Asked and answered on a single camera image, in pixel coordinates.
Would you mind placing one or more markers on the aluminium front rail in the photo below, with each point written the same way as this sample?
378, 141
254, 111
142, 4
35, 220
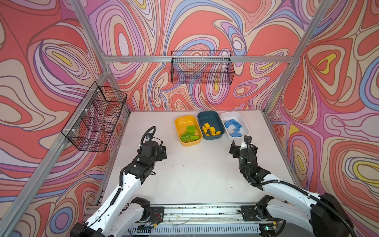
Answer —
227, 214

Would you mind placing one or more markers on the black wire basket back wall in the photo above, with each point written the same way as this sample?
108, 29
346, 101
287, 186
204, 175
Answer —
202, 67

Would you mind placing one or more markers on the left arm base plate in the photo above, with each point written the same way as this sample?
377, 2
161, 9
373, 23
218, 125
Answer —
155, 215

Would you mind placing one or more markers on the dark teal plastic bin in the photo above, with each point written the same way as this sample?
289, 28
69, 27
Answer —
213, 118

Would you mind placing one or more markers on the white plastic bin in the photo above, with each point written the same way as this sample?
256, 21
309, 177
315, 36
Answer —
238, 117

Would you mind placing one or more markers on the green lego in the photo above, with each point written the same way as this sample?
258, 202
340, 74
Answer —
191, 127
190, 133
185, 138
194, 138

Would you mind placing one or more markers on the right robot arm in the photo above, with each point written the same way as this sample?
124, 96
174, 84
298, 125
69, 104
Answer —
319, 214

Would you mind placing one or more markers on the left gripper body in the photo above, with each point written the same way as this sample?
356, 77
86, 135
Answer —
158, 156

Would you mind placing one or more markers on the yellow plastic bin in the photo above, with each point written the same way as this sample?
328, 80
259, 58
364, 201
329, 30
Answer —
181, 124

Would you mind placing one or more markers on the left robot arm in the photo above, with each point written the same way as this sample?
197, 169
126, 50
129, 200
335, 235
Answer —
120, 211

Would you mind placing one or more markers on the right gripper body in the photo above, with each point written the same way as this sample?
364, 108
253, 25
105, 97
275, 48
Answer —
236, 154

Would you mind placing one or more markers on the black wire basket wall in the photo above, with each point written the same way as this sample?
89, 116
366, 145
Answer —
91, 126
202, 67

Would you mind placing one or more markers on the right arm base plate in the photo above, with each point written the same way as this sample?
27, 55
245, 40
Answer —
249, 213

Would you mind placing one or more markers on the black wire basket left wall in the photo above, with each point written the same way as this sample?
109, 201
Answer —
91, 126

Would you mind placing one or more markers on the blue lego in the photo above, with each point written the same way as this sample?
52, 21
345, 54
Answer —
233, 122
237, 132

